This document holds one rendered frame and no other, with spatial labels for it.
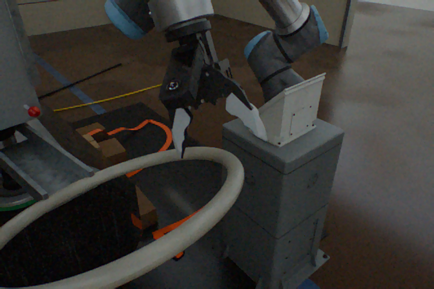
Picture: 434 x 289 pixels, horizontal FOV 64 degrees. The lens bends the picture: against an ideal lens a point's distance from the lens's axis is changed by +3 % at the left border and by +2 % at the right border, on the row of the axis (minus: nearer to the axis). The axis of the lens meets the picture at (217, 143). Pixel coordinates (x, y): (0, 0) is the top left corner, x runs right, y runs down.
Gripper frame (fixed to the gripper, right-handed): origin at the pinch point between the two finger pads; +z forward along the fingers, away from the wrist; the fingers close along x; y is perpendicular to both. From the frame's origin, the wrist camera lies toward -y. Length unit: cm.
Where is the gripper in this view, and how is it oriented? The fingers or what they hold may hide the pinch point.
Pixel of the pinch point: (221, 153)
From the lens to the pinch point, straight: 55.4
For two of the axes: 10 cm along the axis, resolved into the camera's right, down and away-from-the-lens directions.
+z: 2.9, 9.2, 2.6
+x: -9.2, 1.9, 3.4
